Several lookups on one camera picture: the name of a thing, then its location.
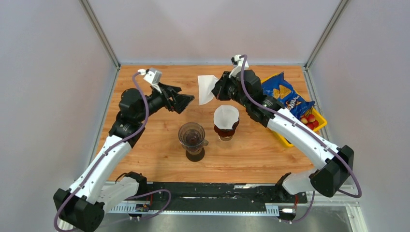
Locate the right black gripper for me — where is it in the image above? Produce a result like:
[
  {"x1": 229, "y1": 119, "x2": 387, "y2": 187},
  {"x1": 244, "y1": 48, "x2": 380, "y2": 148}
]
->
[{"x1": 209, "y1": 71, "x2": 249, "y2": 108}]

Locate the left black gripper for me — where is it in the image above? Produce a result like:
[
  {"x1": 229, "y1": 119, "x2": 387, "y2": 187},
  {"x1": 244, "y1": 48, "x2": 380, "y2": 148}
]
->
[{"x1": 136, "y1": 82, "x2": 194, "y2": 122}]

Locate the grey smoky coffee dripper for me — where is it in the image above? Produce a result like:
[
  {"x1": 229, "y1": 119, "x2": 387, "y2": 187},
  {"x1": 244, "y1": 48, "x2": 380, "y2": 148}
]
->
[{"x1": 178, "y1": 122, "x2": 209, "y2": 155}]

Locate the amber coffee dripper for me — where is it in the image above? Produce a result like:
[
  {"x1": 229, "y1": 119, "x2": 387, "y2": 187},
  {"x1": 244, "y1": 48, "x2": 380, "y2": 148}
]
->
[{"x1": 214, "y1": 120, "x2": 239, "y2": 136}]

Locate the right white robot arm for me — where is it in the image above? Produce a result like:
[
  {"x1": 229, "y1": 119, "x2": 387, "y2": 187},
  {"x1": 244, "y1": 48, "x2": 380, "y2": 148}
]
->
[{"x1": 210, "y1": 70, "x2": 354, "y2": 202}]

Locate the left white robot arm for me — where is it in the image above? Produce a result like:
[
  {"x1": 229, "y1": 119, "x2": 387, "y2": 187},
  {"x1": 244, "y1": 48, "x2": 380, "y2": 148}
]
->
[{"x1": 53, "y1": 83, "x2": 194, "y2": 232}]

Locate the clear glass server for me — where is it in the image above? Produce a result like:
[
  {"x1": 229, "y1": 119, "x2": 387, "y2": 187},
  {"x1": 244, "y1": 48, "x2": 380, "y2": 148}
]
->
[{"x1": 219, "y1": 135, "x2": 233, "y2": 141}]

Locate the blue chips bag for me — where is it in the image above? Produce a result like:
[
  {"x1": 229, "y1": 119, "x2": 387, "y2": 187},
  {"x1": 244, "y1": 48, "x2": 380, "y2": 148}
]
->
[{"x1": 262, "y1": 72, "x2": 315, "y2": 119}]

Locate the brown glass carafe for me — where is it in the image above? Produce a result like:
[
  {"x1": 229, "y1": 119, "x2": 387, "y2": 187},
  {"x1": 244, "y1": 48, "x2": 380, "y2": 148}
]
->
[{"x1": 185, "y1": 148, "x2": 205, "y2": 162}]

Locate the red strawberries cluster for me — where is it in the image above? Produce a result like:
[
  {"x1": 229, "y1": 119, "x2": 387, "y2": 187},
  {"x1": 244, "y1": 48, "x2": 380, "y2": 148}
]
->
[{"x1": 300, "y1": 114, "x2": 320, "y2": 130}]

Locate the yellow plastic tray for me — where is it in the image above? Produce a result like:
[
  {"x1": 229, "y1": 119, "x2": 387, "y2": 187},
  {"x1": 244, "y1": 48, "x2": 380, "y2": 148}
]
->
[{"x1": 261, "y1": 72, "x2": 327, "y2": 132}]

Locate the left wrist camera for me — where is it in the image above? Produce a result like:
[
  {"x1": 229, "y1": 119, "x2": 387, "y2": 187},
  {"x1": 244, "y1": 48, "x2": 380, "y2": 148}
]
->
[{"x1": 137, "y1": 68, "x2": 162, "y2": 93}]

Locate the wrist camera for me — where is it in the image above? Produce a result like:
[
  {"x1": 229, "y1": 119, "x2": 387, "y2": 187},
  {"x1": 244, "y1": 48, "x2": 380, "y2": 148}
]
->
[
  {"x1": 137, "y1": 68, "x2": 162, "y2": 93},
  {"x1": 229, "y1": 54, "x2": 249, "y2": 78}
]

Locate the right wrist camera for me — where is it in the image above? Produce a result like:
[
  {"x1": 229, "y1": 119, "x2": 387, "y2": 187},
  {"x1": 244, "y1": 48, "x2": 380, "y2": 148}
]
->
[{"x1": 229, "y1": 54, "x2": 249, "y2": 78}]

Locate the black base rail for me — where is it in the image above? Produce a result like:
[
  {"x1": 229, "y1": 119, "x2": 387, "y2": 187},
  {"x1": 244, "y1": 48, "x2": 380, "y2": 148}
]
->
[{"x1": 138, "y1": 182, "x2": 308, "y2": 213}]

